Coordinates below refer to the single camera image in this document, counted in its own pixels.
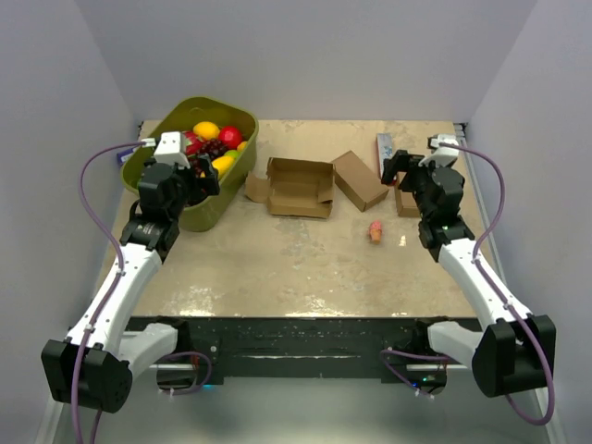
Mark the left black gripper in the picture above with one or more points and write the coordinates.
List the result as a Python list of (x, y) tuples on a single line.
[(203, 186)]

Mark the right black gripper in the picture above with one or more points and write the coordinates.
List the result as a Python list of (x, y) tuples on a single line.
[(402, 161)]

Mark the brown cardboard box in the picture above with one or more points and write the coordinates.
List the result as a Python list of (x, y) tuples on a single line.
[(294, 187)]

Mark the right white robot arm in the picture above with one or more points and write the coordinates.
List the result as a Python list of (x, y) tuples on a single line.
[(514, 351)]

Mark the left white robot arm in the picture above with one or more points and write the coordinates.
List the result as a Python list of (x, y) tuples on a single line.
[(95, 364)]

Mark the toothpaste box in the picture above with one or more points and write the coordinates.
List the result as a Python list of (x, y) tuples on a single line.
[(384, 150)]

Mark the closed brown box right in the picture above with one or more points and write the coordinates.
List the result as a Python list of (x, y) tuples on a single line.
[(405, 203)]

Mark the closed brown box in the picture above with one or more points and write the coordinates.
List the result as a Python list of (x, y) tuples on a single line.
[(358, 182), (405, 203)]

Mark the closed brown box middle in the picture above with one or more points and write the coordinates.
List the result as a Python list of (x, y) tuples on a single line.
[(358, 182)]

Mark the blue white packet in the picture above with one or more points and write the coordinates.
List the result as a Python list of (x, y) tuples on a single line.
[(126, 152)]

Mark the pink toy dragon fruit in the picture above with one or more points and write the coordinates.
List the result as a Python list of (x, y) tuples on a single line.
[(194, 143)]

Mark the yellow toy mango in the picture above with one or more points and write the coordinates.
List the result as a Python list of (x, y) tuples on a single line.
[(223, 164)]

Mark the purple toy grapes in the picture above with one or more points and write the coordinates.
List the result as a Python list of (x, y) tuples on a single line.
[(214, 148)]

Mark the pink toy ice cream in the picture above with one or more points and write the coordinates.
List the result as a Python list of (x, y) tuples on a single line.
[(375, 232)]

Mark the yellow toy lemon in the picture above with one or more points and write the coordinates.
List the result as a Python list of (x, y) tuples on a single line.
[(206, 130)]

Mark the green plastic basket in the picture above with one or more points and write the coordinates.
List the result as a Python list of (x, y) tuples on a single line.
[(204, 215)]

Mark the red toy apple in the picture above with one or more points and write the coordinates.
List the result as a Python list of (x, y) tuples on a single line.
[(231, 137)]

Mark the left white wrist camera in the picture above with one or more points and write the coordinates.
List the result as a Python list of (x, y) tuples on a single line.
[(171, 150)]

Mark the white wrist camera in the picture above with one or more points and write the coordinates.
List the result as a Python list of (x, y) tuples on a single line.
[(444, 151), (171, 150)]

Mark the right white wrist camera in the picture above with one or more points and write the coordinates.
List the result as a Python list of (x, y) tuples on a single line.
[(444, 151)]

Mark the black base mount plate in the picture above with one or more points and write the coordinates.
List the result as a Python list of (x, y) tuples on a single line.
[(386, 349)]

